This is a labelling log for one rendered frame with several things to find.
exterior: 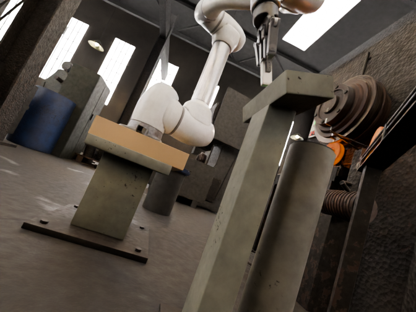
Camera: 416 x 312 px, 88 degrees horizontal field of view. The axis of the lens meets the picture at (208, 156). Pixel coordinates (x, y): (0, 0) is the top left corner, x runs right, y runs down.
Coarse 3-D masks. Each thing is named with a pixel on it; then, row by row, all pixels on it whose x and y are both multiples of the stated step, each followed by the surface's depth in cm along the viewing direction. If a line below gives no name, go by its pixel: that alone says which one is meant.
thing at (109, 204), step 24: (96, 168) 81; (120, 168) 83; (144, 168) 86; (96, 192) 81; (120, 192) 83; (48, 216) 78; (72, 216) 87; (96, 216) 80; (120, 216) 82; (72, 240) 69; (96, 240) 73; (120, 240) 81; (144, 240) 92
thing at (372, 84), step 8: (368, 80) 127; (376, 88) 119; (376, 96) 118; (368, 104) 120; (376, 104) 119; (368, 112) 118; (376, 112) 119; (360, 120) 121; (368, 120) 120; (352, 128) 124; (360, 128) 123; (320, 136) 150; (336, 136) 134; (352, 136) 127
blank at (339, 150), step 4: (328, 144) 140; (332, 144) 136; (336, 144) 133; (340, 144) 131; (332, 148) 135; (336, 148) 132; (340, 148) 129; (336, 152) 130; (340, 152) 128; (336, 156) 129; (340, 156) 128; (336, 160) 129
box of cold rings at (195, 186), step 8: (192, 160) 354; (192, 168) 353; (200, 168) 356; (208, 168) 360; (152, 176) 335; (192, 176) 351; (200, 176) 356; (208, 176) 359; (184, 184) 348; (192, 184) 351; (200, 184) 355; (208, 184) 358; (184, 192) 347; (192, 192) 350; (200, 192) 354; (192, 200) 350; (200, 200) 353
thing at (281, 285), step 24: (312, 144) 55; (288, 168) 56; (312, 168) 53; (288, 192) 54; (312, 192) 52; (288, 216) 52; (312, 216) 51; (264, 240) 54; (288, 240) 50; (312, 240) 52; (264, 264) 51; (288, 264) 49; (264, 288) 49; (288, 288) 48
